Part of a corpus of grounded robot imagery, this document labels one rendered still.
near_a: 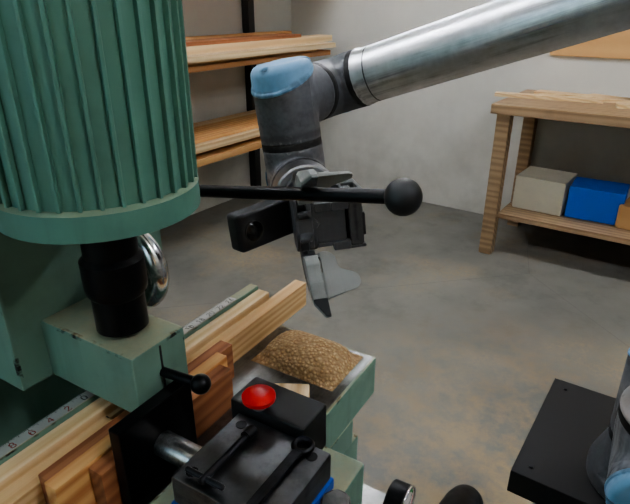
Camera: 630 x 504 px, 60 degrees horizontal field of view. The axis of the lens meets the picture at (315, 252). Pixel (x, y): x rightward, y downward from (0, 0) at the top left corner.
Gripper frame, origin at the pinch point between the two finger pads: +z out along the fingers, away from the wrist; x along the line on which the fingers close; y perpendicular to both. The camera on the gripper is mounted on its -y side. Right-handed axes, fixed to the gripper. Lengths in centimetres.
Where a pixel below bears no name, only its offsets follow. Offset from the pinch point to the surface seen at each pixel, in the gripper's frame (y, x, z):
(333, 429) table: 0.3, 24.3, -3.1
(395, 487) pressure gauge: 9.2, 42.1, -10.2
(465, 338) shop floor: 78, 107, -149
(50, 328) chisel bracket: -27.8, 5.2, -3.0
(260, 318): -6.5, 15.3, -17.6
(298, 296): -0.4, 16.4, -25.1
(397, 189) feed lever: 7.2, -6.7, 5.4
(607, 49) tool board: 201, 0, -244
